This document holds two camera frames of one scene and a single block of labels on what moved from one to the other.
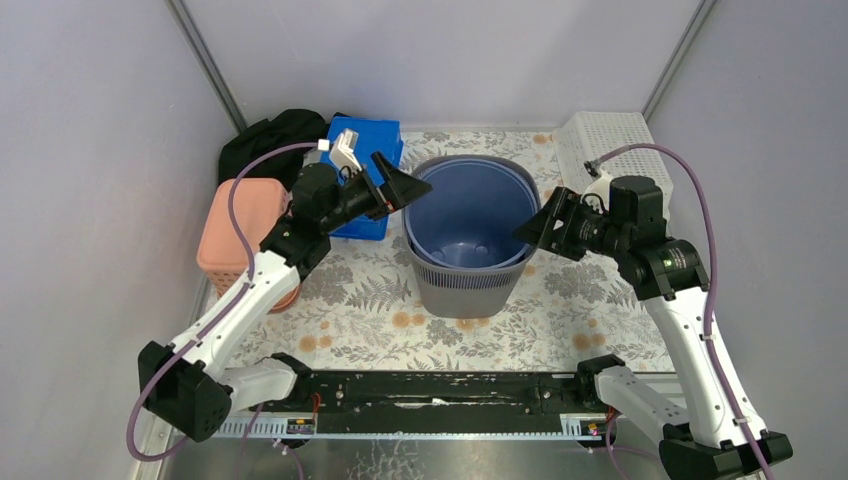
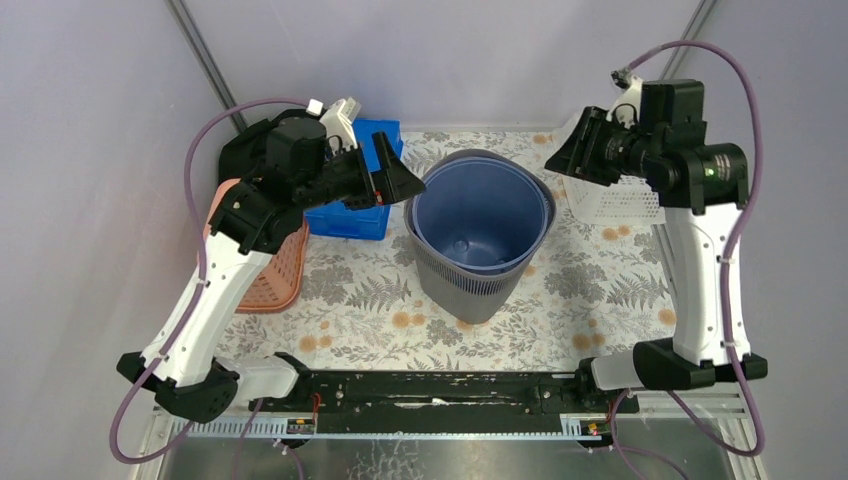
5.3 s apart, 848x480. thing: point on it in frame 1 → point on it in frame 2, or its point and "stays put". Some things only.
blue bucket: (468, 217) stays put
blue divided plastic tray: (375, 135) stays put
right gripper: (564, 206) → (578, 155)
